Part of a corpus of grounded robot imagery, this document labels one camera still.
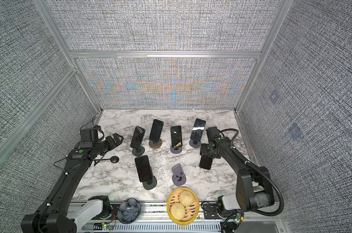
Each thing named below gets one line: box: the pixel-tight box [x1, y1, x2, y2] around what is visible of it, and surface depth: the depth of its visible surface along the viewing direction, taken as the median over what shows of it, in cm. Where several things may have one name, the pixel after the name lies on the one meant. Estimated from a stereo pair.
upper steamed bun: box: [178, 189, 194, 207], surface depth 74 cm
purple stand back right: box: [189, 138, 202, 149], surface depth 102 cm
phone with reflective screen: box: [190, 118, 207, 141], surface depth 95 cm
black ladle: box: [101, 155, 120, 164], surface depth 94 cm
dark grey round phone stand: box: [131, 146, 145, 157], surface depth 97 cm
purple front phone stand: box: [171, 163, 187, 186], surface depth 81 cm
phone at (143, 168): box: [134, 154, 153, 183], surface depth 78 cm
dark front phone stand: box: [142, 175, 158, 190], surface depth 83 cm
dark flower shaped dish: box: [117, 198, 142, 225], surface depth 73 cm
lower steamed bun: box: [170, 202, 186, 221], surface depth 70 cm
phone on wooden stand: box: [148, 118, 164, 143], surface depth 94 cm
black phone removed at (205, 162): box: [199, 155, 213, 170], surface depth 89 cm
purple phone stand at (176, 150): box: [170, 145, 183, 154], surface depth 99 cm
